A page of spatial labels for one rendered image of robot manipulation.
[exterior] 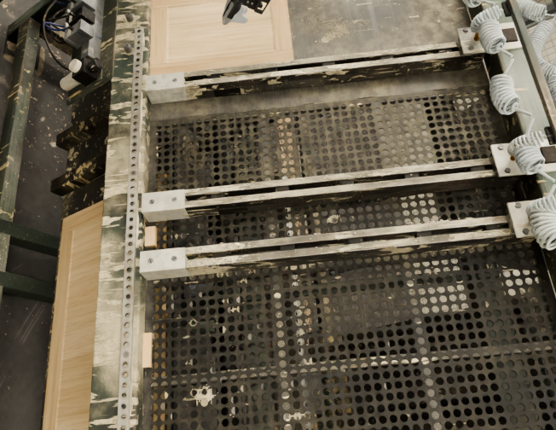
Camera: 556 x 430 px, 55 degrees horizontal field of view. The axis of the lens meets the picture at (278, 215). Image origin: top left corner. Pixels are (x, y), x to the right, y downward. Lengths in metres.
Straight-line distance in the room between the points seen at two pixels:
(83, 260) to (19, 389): 0.56
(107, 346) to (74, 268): 0.67
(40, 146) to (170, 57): 0.96
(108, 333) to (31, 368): 0.90
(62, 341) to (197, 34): 1.17
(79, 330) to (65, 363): 0.12
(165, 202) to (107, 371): 0.48
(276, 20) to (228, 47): 0.19
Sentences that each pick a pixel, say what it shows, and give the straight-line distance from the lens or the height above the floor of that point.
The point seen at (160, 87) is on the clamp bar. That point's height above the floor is 0.96.
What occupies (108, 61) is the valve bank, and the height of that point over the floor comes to 0.79.
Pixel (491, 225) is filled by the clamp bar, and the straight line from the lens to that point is 1.54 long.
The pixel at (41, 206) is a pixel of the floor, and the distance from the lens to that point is 2.55.
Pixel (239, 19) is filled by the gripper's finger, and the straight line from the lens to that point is 1.50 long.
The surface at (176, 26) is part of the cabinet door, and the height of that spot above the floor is 0.97.
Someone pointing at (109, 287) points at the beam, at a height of 0.83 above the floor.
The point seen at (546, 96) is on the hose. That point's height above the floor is 1.97.
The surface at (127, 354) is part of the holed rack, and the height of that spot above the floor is 0.89.
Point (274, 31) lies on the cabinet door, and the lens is 1.93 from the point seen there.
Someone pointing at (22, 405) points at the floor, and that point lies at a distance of 2.33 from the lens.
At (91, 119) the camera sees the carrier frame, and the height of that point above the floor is 0.43.
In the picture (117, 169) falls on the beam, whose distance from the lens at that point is 1.69.
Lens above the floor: 1.97
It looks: 29 degrees down
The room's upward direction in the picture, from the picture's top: 70 degrees clockwise
